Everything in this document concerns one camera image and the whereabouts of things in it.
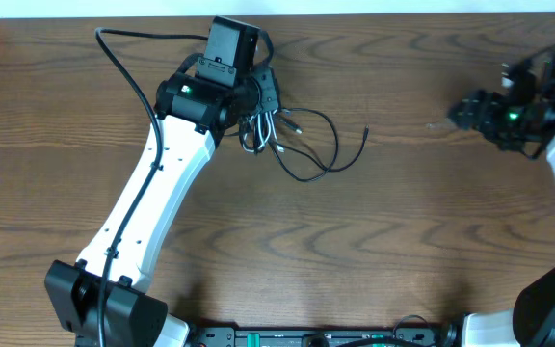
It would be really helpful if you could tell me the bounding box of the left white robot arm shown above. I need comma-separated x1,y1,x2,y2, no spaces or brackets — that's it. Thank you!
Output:
44,16,280,346

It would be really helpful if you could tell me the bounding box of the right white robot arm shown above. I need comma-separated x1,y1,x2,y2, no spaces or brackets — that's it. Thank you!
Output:
438,44,555,347

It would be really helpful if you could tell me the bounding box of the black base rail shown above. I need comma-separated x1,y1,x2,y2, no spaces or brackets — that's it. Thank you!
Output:
184,325,459,347

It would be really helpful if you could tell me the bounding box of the thick black usb cable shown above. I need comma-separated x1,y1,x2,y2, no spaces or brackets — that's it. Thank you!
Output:
237,108,304,155

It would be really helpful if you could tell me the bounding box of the thin black usb cable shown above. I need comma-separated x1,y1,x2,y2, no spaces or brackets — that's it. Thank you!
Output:
267,107,370,183

